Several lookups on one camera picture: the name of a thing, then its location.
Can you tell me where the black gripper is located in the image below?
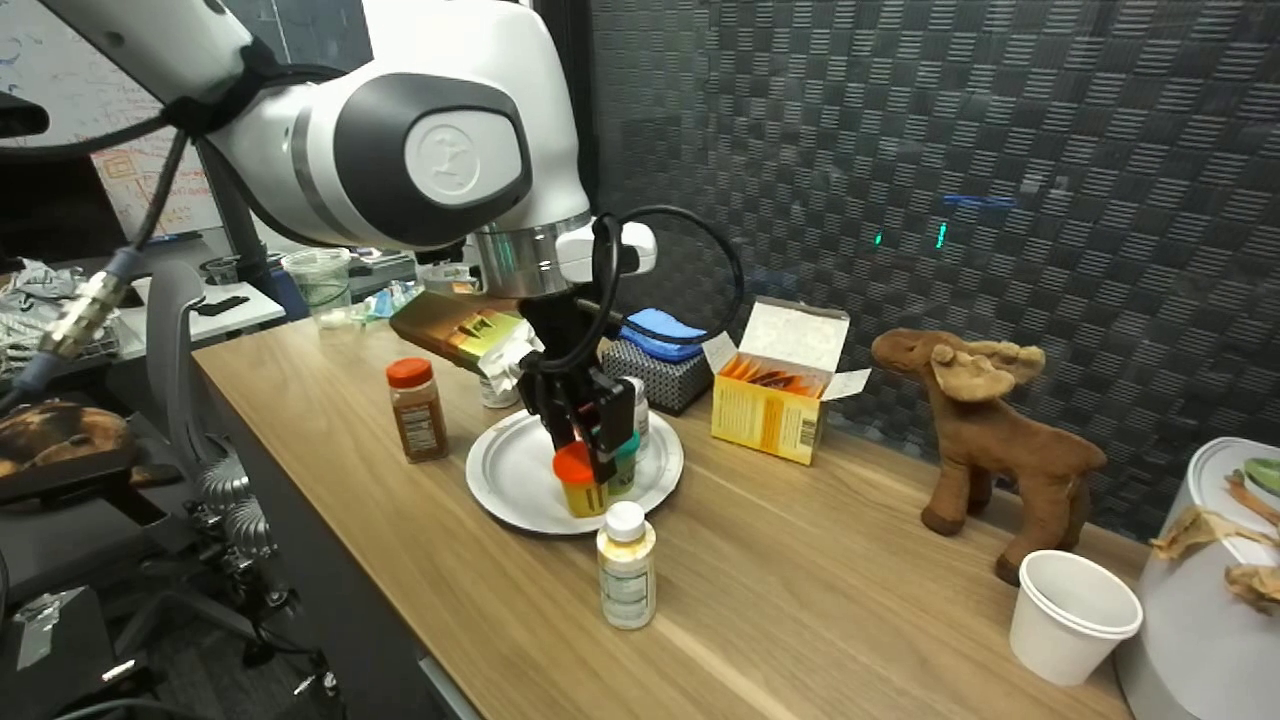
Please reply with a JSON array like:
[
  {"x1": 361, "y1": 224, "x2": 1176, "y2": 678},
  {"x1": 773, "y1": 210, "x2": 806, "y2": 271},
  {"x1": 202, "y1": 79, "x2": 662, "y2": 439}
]
[{"x1": 519, "y1": 294, "x2": 634, "y2": 461}]

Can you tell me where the orange lid play-doh tub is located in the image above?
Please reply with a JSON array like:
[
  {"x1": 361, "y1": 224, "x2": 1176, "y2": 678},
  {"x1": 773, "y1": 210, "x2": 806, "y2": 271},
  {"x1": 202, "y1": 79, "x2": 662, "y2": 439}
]
[{"x1": 550, "y1": 443, "x2": 606, "y2": 516}]

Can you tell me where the teal lid play-doh tub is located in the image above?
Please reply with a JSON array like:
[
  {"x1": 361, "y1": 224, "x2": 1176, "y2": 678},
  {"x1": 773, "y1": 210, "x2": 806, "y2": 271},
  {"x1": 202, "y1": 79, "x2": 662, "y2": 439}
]
[{"x1": 612, "y1": 431, "x2": 642, "y2": 494}]

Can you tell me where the clear vitamin bottle white cap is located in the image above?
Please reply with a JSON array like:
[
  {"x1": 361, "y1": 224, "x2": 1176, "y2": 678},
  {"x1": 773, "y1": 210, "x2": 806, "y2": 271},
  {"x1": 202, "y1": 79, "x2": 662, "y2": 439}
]
[{"x1": 597, "y1": 499, "x2": 657, "y2": 628}]

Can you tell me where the white supplement bottle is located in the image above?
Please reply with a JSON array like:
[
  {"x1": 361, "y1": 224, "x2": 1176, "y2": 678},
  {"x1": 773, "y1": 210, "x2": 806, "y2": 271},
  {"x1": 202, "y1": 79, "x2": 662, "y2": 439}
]
[{"x1": 622, "y1": 377, "x2": 646, "y2": 439}]

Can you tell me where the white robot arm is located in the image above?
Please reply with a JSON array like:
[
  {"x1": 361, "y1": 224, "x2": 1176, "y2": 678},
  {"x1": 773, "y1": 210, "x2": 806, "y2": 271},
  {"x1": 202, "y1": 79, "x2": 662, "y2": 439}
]
[{"x1": 41, "y1": 0, "x2": 651, "y2": 463}]

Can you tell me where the white paper plate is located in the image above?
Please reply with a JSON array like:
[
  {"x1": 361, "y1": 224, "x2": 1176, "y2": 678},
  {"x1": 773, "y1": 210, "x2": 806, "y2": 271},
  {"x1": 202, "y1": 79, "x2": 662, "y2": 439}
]
[{"x1": 463, "y1": 413, "x2": 685, "y2": 537}]

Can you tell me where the brown plush moose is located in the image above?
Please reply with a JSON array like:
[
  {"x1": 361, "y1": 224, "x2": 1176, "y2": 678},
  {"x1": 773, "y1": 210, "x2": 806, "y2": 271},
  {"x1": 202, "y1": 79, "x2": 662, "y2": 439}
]
[{"x1": 873, "y1": 327, "x2": 1104, "y2": 586}]

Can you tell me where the grey foam block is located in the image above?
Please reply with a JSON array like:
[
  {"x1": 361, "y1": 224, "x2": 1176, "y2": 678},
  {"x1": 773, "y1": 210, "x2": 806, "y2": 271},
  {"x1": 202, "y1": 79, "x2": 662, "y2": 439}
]
[{"x1": 598, "y1": 341, "x2": 710, "y2": 413}]

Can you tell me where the blue cloth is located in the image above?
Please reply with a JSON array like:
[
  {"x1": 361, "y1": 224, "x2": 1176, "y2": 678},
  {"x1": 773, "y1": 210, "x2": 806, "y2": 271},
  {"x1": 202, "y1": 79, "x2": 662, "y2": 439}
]
[{"x1": 621, "y1": 307, "x2": 702, "y2": 364}]

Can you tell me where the orange lid spice jar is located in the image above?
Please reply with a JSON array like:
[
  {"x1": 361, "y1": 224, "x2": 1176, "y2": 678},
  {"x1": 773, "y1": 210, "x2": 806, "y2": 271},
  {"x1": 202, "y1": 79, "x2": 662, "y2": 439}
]
[{"x1": 384, "y1": 358, "x2": 449, "y2": 461}]

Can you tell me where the open yellow cardboard box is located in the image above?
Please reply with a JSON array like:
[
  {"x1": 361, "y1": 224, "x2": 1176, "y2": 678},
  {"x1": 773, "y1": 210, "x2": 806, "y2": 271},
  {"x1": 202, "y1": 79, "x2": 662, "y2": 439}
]
[{"x1": 702, "y1": 298, "x2": 867, "y2": 463}]

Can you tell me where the office chair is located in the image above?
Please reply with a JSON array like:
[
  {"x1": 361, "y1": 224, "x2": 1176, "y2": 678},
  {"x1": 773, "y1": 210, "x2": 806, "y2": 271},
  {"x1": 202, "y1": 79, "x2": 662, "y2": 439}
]
[{"x1": 0, "y1": 266, "x2": 310, "y2": 720}]

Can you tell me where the white paper cup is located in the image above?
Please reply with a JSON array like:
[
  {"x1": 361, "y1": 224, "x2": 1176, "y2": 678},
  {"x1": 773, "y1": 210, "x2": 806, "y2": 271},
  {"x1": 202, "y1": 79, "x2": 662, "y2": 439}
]
[{"x1": 1008, "y1": 547, "x2": 1144, "y2": 689}]

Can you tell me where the large white bucket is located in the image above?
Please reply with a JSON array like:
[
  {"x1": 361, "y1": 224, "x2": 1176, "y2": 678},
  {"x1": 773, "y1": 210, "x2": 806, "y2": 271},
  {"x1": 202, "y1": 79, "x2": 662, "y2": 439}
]
[{"x1": 1117, "y1": 435, "x2": 1280, "y2": 720}]

